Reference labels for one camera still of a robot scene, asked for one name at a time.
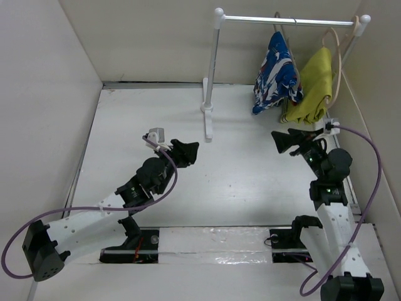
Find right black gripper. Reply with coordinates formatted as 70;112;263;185
271;127;325;179

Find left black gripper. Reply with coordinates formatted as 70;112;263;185
154;140;197;195

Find blue white red patterned trousers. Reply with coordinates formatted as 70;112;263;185
252;31;303;115

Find grey wire hanger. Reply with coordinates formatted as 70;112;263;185
274;11;303;88

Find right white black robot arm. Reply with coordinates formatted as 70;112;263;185
271;125;385;300

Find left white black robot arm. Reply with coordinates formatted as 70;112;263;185
22;135;199;282

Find beige wooden hanger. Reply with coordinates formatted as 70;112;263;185
321;28;342;109

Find white garment rack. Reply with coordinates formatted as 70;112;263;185
200;8;371;142

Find yellow green shorts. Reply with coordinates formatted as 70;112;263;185
280;47;332;124

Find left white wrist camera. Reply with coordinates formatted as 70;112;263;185
143;127;169;151

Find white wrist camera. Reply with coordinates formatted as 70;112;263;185
315;118;340;140
143;127;169;151

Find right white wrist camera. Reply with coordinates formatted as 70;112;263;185
315;118;340;140

